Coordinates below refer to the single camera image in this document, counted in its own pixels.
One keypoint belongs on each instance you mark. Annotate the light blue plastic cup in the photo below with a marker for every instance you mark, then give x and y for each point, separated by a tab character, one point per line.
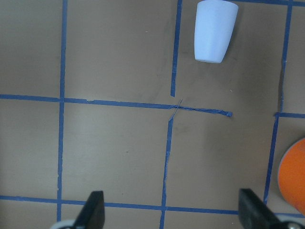
214	25

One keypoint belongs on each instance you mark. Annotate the orange can with grey lid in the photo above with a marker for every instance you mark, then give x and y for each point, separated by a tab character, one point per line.
291	176

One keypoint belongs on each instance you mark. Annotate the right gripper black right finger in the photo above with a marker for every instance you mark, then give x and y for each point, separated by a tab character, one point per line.
253	213

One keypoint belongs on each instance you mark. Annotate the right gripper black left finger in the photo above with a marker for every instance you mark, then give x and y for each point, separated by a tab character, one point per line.
92	214

